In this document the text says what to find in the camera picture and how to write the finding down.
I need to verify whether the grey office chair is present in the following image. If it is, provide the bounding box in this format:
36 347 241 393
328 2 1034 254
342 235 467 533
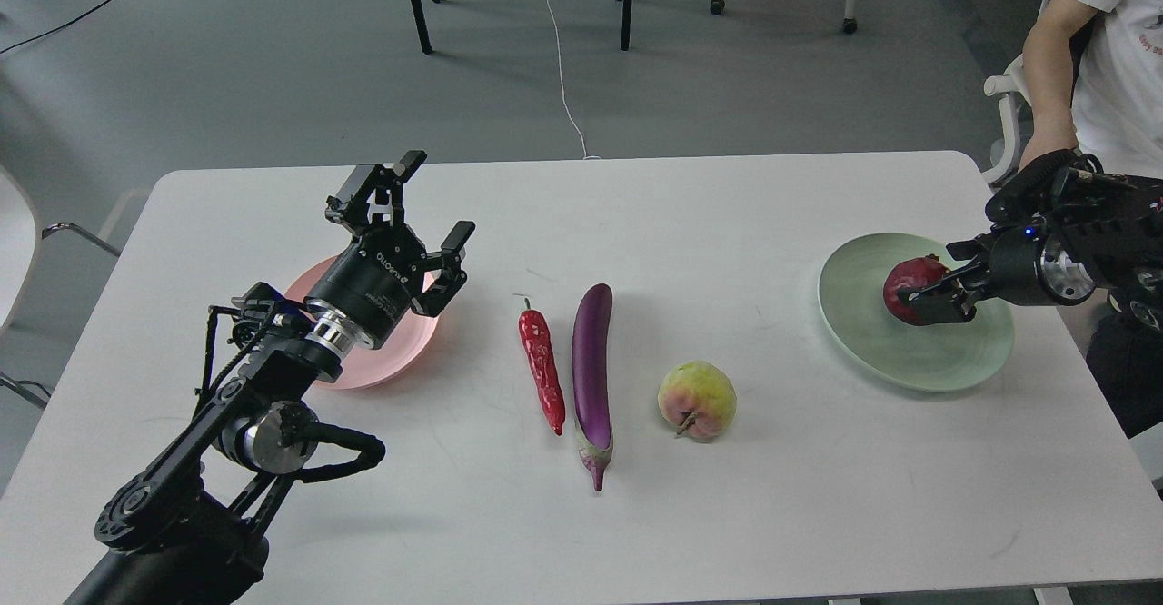
980 55 1030 188

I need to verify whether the pink plate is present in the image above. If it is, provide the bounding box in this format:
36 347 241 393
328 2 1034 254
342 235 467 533
313 309 438 392

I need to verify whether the red pomegranate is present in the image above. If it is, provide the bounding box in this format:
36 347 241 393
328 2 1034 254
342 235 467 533
883 254 949 327

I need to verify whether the red chili pepper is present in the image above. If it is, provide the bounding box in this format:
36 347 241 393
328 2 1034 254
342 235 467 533
518 297 566 436

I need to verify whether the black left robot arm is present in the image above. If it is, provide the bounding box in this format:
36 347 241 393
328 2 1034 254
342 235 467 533
67 150 476 604

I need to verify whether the person in white shirt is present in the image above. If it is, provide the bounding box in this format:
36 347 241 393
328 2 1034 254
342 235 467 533
1020 0 1162 178

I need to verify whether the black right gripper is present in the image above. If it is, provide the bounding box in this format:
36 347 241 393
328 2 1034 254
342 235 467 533
901 227 1096 326

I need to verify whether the white chair at left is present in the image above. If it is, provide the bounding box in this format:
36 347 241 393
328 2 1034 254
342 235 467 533
0 165 123 411

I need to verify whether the green plate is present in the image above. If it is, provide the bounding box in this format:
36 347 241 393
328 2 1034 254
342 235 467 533
816 233 1015 393

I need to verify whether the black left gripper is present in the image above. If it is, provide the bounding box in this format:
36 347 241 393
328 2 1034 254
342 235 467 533
304 150 476 350

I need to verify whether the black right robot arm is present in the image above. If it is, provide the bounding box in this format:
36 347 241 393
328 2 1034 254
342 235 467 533
886 150 1162 332

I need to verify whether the purple eggplant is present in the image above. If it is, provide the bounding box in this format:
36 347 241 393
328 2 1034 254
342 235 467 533
571 283 613 492

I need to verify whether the yellow-pink peach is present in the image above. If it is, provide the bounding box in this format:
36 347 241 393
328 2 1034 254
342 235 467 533
657 361 739 442

